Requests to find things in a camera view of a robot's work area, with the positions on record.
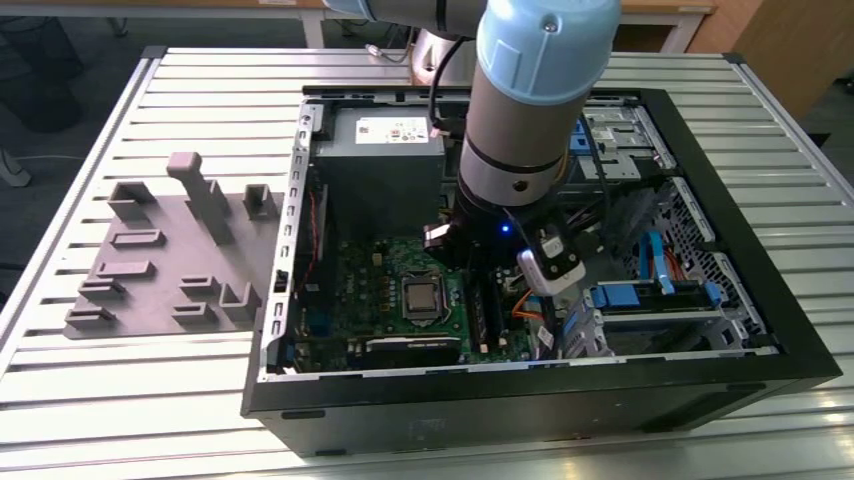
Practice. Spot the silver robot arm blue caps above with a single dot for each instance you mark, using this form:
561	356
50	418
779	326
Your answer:
528	100

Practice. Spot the CPU socket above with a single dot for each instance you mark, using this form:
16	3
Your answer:
422	275

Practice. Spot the silver CPU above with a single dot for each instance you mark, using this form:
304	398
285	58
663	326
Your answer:
424	296

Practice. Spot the grey power supply unit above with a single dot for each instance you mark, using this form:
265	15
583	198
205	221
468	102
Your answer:
374	190

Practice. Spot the blue plastic drive latch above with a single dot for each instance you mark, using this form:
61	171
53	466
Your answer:
583	145

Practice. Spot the green motherboard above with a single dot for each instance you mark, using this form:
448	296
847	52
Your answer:
361	300

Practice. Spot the grey metal drive cage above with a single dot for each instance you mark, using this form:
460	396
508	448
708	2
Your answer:
621	165

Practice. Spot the black graphics card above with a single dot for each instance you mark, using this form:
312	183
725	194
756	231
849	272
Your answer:
414	351

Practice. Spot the hard disk in blue carrier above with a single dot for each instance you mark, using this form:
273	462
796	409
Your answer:
657	298

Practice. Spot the grey metal disk bay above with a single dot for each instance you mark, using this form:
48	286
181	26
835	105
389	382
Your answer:
661	317

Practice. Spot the black open PC case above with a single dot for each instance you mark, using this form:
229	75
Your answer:
535	415

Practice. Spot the grey parts rack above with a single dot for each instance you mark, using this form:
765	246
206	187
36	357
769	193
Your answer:
168	235

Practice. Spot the wooden cabinet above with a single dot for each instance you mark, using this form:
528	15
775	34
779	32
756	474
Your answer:
788	50

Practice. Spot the white furniture leg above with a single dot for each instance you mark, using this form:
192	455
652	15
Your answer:
14	172

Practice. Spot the small dark wrist camera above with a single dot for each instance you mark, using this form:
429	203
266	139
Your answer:
441	237

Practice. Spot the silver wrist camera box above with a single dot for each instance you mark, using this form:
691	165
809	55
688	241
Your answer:
555	262

